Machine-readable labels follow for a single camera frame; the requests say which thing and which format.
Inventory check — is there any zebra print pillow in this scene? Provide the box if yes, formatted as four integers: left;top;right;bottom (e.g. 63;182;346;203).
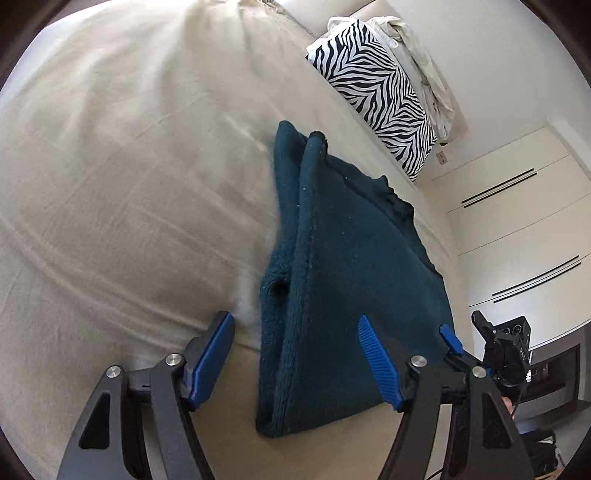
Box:
305;19;438;183

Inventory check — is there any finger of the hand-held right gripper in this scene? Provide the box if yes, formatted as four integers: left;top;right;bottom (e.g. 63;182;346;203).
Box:
438;323;477;373
472;311;498;347

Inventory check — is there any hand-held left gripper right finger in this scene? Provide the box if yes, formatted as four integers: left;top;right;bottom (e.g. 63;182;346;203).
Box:
358;314;534;480

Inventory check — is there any crumpled white duvet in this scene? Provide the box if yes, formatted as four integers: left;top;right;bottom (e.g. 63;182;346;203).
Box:
369;16;462;141

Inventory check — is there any dark teal towel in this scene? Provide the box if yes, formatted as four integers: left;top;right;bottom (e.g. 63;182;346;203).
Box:
255;120;455;439

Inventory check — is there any dark low shelf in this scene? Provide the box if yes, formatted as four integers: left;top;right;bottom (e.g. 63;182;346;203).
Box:
526;342;591;411

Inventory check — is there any beige bed sheet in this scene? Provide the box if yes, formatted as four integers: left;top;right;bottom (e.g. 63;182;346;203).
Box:
0;0;467;480

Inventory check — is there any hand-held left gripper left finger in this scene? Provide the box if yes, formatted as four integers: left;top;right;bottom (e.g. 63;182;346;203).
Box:
56;311;236;480

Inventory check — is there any white wardrobe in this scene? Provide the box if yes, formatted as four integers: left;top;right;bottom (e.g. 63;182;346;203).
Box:
431;117;591;352

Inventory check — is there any black double wardrobe handle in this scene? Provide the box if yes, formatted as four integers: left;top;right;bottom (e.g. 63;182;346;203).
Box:
492;255;581;304
462;168;536;208

